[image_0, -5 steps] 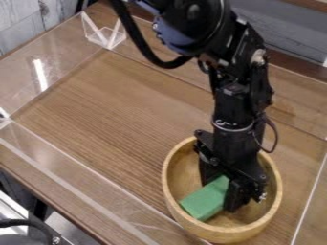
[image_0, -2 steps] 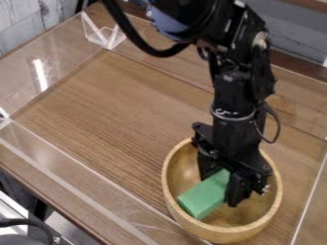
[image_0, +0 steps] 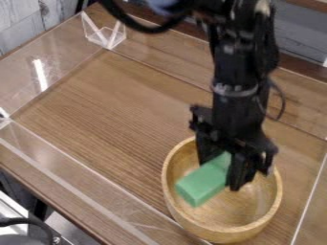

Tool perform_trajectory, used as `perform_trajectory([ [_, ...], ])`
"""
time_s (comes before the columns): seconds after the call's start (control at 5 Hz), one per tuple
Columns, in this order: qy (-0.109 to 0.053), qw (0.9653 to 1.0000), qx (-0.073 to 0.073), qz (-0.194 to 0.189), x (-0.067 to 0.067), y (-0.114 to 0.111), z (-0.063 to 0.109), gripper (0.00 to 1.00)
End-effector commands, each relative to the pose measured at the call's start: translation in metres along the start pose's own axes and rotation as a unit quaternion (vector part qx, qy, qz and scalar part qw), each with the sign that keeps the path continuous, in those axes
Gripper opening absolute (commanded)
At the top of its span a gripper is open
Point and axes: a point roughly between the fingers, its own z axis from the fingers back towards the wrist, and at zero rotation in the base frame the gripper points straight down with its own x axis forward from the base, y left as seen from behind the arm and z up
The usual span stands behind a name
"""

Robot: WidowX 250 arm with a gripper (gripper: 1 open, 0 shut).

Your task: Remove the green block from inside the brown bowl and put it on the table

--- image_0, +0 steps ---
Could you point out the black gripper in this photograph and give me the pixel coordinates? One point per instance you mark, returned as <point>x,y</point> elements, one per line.
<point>229,127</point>

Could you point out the green rectangular block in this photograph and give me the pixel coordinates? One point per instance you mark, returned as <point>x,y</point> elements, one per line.
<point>205,181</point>

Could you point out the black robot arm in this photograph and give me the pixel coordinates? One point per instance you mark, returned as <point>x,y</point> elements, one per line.
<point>245,55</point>

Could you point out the brown wooden bowl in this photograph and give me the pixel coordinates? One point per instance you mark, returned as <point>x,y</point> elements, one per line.
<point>233,215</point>

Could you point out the clear acrylic corner bracket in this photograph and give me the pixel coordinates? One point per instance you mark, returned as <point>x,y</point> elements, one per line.
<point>105,37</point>

